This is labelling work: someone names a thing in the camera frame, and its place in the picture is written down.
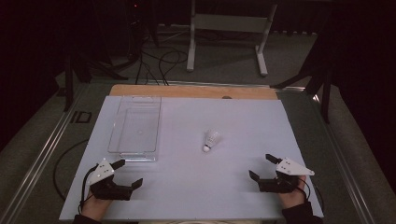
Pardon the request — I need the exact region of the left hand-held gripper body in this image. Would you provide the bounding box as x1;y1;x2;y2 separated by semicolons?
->
88;158;135;202

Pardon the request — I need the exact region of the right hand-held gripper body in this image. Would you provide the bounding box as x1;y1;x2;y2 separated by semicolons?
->
258;157;316;194

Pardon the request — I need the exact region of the clear plastic tray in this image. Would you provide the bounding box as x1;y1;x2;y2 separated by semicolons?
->
106;95;163;162

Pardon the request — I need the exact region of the white shuttlecock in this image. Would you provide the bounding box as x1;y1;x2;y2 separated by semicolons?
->
202;129;222;153

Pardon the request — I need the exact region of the person's right hand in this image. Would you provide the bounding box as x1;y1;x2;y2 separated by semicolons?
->
277;175;307;210

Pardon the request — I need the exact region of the person's left hand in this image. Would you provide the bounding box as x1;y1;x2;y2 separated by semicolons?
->
81;190;112;222

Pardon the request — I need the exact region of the white board mat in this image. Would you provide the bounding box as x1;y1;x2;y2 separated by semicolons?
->
59;95;324;222

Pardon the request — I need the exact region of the black tripod stand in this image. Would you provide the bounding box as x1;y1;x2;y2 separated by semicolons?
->
270;31;332;124
64;46;129;113

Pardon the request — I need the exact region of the white metal stand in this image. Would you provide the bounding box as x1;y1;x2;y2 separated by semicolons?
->
186;0;278;77

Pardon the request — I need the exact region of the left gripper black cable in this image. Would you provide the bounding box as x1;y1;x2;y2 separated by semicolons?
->
78;164;99;214

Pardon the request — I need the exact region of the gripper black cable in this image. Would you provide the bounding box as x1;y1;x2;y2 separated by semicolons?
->
297;176;312;201
78;164;99;214

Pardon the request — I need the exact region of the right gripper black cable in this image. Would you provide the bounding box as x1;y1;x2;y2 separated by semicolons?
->
297;176;312;201

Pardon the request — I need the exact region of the metal floor rail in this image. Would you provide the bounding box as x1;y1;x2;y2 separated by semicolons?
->
0;85;85;224
314;92;375;224

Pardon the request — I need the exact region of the black looped floor cable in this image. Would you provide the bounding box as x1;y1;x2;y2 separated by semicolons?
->
134;46;190;87

